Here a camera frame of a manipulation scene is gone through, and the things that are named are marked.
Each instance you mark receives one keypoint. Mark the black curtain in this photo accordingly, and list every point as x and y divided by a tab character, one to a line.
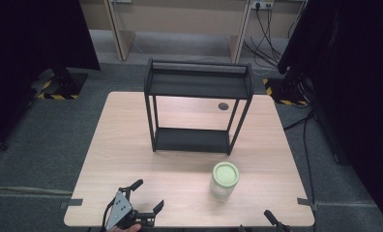
25	48
357	80

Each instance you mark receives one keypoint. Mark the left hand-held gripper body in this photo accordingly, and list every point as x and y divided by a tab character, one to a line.
119	208

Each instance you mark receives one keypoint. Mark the glass jar with green lid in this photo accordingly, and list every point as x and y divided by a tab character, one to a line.
225	175

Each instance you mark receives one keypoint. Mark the black two-tier metal shelf rack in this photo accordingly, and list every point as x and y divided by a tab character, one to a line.
196	85

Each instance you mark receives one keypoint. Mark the beige wooden desk frame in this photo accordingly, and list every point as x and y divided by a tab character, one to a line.
180	19

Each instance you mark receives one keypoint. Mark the person's left hand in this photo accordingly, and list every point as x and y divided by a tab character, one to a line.
125	228

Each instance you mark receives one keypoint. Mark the grey tape strip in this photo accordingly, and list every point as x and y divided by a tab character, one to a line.
307	203
73	202

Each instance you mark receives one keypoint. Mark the white wall power outlet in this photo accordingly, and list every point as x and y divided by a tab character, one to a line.
262	4

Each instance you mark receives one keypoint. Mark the black stand base hazard tape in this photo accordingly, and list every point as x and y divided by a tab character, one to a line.
286	90
64	85

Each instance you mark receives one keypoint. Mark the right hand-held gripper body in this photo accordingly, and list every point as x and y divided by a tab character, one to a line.
283	227

